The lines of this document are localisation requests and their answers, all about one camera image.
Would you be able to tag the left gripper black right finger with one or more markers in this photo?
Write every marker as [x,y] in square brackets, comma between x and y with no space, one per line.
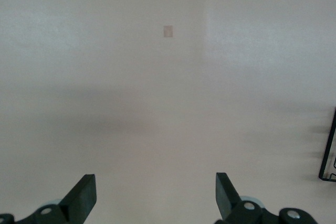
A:
[227,197]

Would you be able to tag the small brown tape mark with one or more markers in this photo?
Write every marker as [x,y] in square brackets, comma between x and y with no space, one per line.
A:
[168,31]

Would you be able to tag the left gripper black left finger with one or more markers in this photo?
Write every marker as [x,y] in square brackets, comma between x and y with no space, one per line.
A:
[78,200]

